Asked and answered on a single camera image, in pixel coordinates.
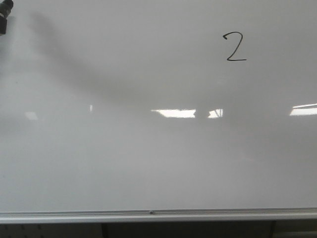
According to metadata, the white taped whiteboard marker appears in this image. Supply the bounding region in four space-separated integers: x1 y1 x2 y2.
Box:
0 0 14 35

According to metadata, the large white whiteboard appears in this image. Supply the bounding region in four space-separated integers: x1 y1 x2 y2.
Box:
0 0 317 212

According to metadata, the aluminium whiteboard marker tray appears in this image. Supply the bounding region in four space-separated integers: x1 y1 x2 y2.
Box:
0 208 317 224

